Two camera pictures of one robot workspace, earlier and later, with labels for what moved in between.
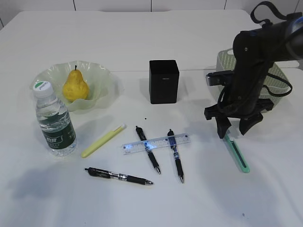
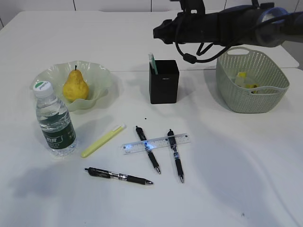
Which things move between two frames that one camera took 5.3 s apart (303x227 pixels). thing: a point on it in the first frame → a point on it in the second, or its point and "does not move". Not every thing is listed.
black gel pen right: x=172 y=140 does not move
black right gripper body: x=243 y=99 → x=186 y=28
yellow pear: x=75 y=88 does not move
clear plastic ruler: x=155 y=144 does not move
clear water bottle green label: x=54 y=120 does not move
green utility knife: x=237 y=153 → x=151 y=58
